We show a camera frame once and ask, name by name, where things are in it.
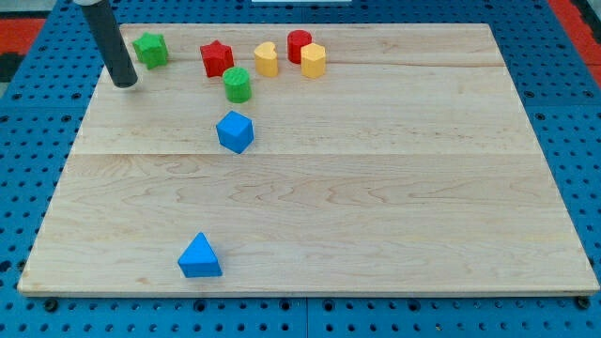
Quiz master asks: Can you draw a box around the blue cube block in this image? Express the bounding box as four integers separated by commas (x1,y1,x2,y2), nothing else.
216,111,254,154

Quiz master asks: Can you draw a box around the green cylinder block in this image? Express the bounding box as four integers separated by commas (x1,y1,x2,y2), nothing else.
223,67,253,103

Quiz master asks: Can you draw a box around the yellow hexagon block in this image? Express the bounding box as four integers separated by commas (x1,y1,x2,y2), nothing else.
300,43,326,79

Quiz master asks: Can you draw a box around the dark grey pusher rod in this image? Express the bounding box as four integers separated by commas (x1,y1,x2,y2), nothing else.
78,0,138,88

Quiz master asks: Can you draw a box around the red cylinder block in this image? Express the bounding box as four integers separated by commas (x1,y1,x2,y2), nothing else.
286,29,313,64

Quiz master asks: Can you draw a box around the blue triangle block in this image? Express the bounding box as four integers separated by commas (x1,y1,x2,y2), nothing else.
177,233,223,278

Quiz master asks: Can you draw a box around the yellow heart block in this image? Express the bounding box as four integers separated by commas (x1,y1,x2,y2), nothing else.
254,41,279,77

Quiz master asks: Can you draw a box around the white rod collar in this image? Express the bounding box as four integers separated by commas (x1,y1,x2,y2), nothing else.
73,0,102,7

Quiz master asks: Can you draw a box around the red star block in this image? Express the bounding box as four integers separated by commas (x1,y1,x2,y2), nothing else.
199,40,235,78

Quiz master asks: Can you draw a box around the green star block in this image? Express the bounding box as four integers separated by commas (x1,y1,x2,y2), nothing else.
132,32,168,69

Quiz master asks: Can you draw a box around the light wooden board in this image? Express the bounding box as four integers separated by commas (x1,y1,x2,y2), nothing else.
18,23,599,298

